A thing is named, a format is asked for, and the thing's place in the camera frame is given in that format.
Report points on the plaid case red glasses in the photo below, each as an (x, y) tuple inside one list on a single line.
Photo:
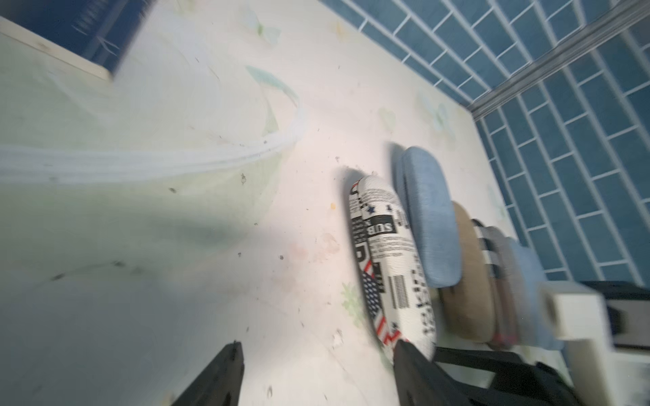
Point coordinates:
[(506, 334)]

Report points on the grey case tortoise glasses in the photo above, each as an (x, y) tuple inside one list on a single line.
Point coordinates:
[(514, 295)]

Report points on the dark blue book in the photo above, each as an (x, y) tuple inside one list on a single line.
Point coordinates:
[(91, 35)]

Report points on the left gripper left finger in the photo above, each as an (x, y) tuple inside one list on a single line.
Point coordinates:
[(219, 384)]

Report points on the blue case yellow glasses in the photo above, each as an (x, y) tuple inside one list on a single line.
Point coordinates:
[(535, 277)]

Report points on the beige case striped glasses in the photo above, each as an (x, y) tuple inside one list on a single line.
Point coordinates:
[(393, 281)]

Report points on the blue case orange glasses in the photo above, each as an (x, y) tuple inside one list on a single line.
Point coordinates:
[(424, 194)]

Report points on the beige case purple glasses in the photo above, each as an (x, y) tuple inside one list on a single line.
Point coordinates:
[(469, 305)]

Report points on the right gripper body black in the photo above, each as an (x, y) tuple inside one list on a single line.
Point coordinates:
[(514, 382)]

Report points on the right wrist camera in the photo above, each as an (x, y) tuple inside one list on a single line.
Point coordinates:
[(601, 373)]

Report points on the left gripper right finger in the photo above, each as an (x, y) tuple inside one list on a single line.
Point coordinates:
[(421, 382)]

